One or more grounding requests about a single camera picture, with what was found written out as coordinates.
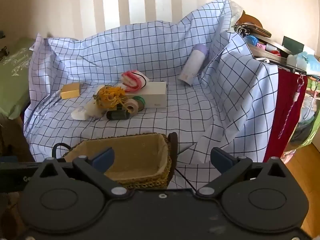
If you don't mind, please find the light blue plastic bag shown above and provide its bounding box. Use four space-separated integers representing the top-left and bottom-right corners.
286 52 320 75

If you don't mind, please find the long white box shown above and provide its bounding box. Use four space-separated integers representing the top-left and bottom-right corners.
125 81 167 109

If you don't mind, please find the blue checked white cloth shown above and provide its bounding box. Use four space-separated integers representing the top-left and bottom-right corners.
24 0 279 165

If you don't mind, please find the red cloth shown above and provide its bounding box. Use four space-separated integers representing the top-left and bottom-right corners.
262 67 308 163

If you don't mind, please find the black knit cloth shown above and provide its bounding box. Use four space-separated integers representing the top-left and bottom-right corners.
106 107 131 121

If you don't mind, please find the thin black cord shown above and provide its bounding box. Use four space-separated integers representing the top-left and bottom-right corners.
174 169 199 192

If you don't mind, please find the woven wicker basket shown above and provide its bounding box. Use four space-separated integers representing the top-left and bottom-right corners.
52 132 178 190

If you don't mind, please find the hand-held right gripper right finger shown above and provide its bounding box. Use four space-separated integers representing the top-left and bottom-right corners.
196 147 288 197

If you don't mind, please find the beige tape roll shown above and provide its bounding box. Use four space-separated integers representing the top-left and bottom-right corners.
124 98 139 116

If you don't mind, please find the green embroidered cushion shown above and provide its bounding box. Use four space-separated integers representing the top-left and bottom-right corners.
0 37 34 119

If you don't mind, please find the blue plastic toy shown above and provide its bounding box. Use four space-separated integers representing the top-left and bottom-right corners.
243 35 258 46

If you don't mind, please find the white plush radish toy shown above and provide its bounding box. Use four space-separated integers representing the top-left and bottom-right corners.
71 99 107 122

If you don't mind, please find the white bottle with purple cap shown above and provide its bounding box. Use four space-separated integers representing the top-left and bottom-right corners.
178 43 209 84

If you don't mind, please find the orange yarn ball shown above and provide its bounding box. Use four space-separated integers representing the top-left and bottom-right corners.
93 85 128 110

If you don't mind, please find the green tape roll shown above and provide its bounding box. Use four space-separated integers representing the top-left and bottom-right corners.
132 96 146 111

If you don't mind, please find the black elastic hair tie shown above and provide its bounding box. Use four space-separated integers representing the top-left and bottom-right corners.
132 72 148 88

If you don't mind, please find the dark green box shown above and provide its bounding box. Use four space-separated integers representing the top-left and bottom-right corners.
282 36 315 56

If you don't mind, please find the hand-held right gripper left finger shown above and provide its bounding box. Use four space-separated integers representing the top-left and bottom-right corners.
35 147 128 198

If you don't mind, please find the pink purple braided cord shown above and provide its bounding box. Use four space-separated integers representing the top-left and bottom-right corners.
278 76 304 139

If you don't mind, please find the cluttered metal shelf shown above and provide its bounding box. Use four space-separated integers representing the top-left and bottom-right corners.
246 34 320 76

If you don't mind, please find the brown leather bag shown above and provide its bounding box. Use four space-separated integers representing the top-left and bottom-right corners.
235 10 272 38

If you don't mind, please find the clear plastic bag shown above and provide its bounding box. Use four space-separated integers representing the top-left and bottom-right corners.
290 78 320 153

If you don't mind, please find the yellow box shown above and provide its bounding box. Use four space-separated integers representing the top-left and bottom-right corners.
60 82 81 100

